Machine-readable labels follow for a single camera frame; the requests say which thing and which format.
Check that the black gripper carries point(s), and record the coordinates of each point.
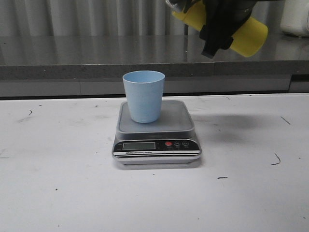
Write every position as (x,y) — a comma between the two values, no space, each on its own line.
(224,18)

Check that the yellow squeeze bottle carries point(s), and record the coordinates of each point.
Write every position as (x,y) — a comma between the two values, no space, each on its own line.
(248,39)

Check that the light blue plastic cup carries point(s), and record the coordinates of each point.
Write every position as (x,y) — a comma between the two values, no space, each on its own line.
(144,92)

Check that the silver digital kitchen scale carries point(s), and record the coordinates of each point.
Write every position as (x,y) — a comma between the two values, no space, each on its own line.
(169,140)

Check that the white appliance on counter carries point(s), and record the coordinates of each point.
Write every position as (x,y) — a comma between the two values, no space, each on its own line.
(295,18)

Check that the grey stone counter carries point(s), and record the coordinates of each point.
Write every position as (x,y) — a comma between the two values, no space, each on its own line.
(81,66)

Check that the white pleated curtain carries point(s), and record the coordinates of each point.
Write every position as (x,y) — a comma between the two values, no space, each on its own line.
(89,18)

